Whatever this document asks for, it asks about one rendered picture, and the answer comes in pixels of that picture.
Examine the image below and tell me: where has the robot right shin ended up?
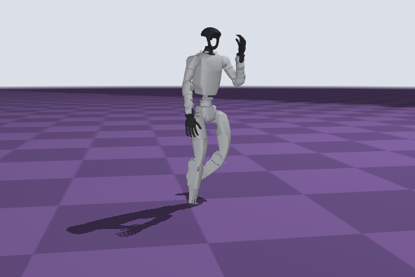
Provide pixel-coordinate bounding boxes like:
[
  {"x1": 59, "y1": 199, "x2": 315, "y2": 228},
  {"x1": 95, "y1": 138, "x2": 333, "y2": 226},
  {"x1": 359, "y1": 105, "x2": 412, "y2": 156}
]
[{"x1": 187, "y1": 160, "x2": 203, "y2": 204}]

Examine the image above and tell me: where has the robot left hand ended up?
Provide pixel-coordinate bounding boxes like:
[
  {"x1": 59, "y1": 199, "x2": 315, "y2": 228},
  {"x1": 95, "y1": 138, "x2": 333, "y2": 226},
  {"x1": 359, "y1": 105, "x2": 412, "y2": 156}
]
[{"x1": 236, "y1": 34, "x2": 246, "y2": 63}]

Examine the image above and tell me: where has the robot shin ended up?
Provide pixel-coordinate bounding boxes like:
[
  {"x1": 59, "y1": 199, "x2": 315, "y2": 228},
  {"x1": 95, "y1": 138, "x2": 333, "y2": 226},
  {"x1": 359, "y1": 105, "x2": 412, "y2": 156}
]
[
  {"x1": 202, "y1": 158, "x2": 226, "y2": 180},
  {"x1": 187, "y1": 160, "x2": 203, "y2": 204}
]

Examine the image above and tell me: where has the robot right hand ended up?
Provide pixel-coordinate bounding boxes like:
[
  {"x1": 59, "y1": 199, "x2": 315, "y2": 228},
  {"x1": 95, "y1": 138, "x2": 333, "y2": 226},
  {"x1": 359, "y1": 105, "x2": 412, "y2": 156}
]
[{"x1": 185, "y1": 108, "x2": 202, "y2": 137}]

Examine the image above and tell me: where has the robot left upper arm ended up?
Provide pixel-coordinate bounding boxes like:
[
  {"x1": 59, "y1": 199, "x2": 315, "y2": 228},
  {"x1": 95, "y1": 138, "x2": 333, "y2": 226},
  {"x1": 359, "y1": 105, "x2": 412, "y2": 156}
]
[{"x1": 221, "y1": 56, "x2": 244, "y2": 87}]

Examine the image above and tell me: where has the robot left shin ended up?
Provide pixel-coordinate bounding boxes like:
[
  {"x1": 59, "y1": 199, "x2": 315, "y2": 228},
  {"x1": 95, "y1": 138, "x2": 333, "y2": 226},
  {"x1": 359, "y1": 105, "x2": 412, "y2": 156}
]
[{"x1": 202, "y1": 158, "x2": 226, "y2": 180}]

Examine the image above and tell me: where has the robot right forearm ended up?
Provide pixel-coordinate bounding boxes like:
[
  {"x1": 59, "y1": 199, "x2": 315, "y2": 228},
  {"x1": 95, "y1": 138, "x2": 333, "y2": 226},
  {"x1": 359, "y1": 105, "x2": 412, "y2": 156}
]
[{"x1": 182, "y1": 80, "x2": 194, "y2": 115}]

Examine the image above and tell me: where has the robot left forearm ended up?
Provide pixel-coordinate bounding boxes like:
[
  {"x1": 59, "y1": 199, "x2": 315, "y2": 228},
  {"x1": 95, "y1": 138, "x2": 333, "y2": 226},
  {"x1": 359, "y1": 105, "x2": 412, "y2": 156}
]
[{"x1": 235, "y1": 56, "x2": 246, "y2": 80}]

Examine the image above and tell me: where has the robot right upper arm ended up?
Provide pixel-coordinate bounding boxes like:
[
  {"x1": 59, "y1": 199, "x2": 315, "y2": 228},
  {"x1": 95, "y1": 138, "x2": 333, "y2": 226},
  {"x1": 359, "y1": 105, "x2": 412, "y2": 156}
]
[{"x1": 182, "y1": 55, "x2": 201, "y2": 91}]

